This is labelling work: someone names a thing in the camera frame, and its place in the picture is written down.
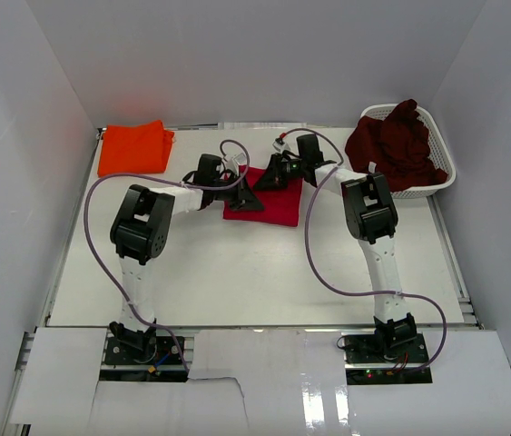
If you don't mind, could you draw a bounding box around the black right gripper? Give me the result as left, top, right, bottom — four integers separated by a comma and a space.
253, 153, 307, 191

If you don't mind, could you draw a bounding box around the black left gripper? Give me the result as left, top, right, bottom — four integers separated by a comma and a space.
210, 172, 263, 212

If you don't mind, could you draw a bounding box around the bright red t shirt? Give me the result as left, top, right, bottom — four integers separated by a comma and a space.
222, 179, 302, 227

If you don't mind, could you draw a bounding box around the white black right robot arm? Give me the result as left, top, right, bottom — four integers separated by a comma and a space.
254, 129, 418, 362

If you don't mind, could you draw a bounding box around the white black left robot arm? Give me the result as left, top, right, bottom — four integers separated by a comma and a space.
110, 154, 264, 363

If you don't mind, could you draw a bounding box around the orange folded t shirt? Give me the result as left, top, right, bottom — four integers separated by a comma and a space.
97, 120, 175, 177

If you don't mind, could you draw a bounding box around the dark maroon t shirt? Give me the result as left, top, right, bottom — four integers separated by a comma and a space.
345, 99, 448, 193

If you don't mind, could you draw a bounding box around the white plastic laundry basket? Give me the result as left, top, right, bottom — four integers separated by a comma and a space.
359, 104, 458, 201

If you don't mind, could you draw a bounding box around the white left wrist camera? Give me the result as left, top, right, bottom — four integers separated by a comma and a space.
228, 153, 248, 174

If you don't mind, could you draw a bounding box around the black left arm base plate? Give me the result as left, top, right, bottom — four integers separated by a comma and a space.
99, 336, 188, 383

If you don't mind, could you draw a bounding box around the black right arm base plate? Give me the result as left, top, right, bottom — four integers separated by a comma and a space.
336, 333, 433, 386

